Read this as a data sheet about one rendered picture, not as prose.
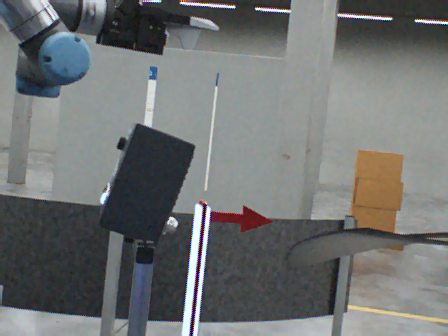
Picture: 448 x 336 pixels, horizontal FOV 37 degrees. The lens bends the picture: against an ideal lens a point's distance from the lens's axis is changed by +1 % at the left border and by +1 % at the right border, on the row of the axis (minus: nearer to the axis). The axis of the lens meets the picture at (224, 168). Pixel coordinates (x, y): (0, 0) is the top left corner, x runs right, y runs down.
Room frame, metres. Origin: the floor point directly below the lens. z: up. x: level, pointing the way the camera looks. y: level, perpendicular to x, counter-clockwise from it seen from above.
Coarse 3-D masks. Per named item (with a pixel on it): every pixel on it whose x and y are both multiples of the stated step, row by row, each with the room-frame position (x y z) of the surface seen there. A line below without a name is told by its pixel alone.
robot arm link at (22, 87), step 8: (24, 56) 1.08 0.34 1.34; (24, 64) 1.08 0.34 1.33; (16, 72) 1.12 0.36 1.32; (24, 72) 1.10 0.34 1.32; (16, 80) 1.12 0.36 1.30; (24, 80) 1.10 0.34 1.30; (32, 80) 1.10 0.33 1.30; (16, 88) 1.12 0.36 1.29; (24, 88) 1.11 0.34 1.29; (32, 88) 1.10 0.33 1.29; (40, 88) 1.11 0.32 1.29; (48, 88) 1.11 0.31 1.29; (56, 88) 1.13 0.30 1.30; (40, 96) 1.13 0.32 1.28; (48, 96) 1.12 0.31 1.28; (56, 96) 1.14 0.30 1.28
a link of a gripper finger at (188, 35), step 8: (168, 24) 1.21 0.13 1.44; (184, 24) 1.20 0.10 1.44; (192, 24) 1.20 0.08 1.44; (200, 24) 1.20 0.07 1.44; (208, 24) 1.20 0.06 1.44; (168, 32) 1.21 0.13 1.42; (176, 32) 1.21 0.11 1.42; (184, 32) 1.21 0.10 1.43; (192, 32) 1.21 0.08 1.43; (200, 32) 1.21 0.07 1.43; (184, 40) 1.21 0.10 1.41; (192, 40) 1.21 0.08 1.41; (184, 48) 1.21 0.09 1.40; (192, 48) 1.21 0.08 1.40
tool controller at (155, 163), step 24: (120, 144) 1.32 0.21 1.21; (144, 144) 1.12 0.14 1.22; (168, 144) 1.13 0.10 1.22; (192, 144) 1.14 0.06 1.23; (120, 168) 1.12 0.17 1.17; (144, 168) 1.12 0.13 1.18; (168, 168) 1.13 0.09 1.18; (120, 192) 1.12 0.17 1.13; (144, 192) 1.12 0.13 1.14; (168, 192) 1.13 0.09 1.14; (120, 216) 1.12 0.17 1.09; (144, 216) 1.12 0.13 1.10; (168, 216) 1.13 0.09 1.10; (144, 240) 1.13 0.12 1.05
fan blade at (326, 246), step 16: (304, 240) 0.57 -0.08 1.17; (320, 240) 0.55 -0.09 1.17; (336, 240) 0.55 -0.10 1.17; (352, 240) 0.54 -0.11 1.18; (368, 240) 0.54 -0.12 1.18; (384, 240) 0.53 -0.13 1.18; (400, 240) 0.51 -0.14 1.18; (416, 240) 0.51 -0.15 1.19; (432, 240) 0.51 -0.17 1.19; (288, 256) 0.64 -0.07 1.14; (304, 256) 0.65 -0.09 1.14; (320, 256) 0.66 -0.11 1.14; (336, 256) 0.68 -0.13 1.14
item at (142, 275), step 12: (144, 264) 1.08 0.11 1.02; (144, 276) 1.08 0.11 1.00; (132, 288) 1.07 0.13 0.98; (144, 288) 1.07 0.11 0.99; (132, 300) 1.07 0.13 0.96; (144, 300) 1.07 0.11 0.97; (132, 312) 1.07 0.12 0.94; (144, 312) 1.07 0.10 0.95; (132, 324) 1.07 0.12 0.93; (144, 324) 1.07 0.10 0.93
